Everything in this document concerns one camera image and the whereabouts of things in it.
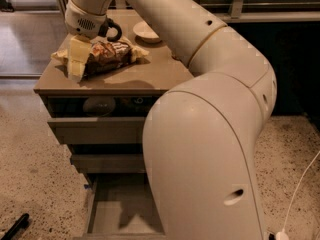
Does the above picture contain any metal railing frame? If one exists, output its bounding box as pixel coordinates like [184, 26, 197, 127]
[58, 0, 320, 35]

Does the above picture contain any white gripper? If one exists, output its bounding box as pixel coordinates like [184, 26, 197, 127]
[65, 0, 106, 83]

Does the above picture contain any white cable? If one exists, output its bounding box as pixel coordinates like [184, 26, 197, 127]
[275, 149, 320, 240]

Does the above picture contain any brown chip bag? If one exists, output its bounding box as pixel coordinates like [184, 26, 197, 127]
[51, 37, 149, 78]

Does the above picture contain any grey bottom drawer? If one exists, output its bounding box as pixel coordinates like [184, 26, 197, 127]
[73, 173, 167, 240]

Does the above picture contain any grey top drawer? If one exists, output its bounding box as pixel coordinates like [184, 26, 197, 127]
[48, 96, 157, 145]

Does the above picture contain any white bowl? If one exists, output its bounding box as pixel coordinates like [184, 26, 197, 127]
[133, 21, 161, 44]

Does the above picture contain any black cable loop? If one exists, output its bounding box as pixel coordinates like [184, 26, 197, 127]
[98, 17, 123, 43]

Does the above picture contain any dark round object in drawer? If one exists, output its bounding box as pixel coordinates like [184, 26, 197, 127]
[83, 96, 116, 117]

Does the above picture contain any grey drawer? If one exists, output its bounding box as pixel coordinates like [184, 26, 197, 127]
[48, 96, 157, 145]
[73, 173, 167, 240]
[69, 144, 145, 174]

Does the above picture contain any black handle on floor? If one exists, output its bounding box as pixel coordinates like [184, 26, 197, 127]
[1, 213, 29, 240]

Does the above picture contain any grey drawer cabinet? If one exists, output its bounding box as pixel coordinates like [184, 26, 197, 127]
[34, 10, 192, 183]

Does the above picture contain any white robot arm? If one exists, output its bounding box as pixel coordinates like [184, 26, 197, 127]
[66, 0, 277, 240]

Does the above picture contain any grey middle drawer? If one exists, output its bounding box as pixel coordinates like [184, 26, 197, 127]
[69, 144, 145, 174]

